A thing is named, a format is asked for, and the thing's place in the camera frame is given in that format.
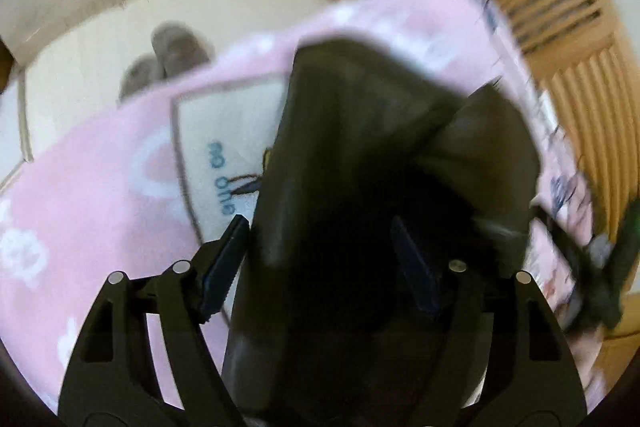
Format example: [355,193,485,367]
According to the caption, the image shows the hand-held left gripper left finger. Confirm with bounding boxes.
[57,214,251,427]

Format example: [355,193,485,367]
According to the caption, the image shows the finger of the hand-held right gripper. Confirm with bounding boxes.
[531,203,603,280]
[606,201,640,270]

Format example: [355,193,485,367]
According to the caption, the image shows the pink printed blanket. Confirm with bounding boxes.
[0,0,608,414]

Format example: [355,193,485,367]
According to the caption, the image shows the wooden slatted headboard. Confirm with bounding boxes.
[497,0,640,238]

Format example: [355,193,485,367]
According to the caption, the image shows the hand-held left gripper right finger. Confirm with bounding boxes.
[390,214,588,427]

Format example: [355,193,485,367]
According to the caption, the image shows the black leather jacket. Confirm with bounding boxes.
[222,38,543,427]

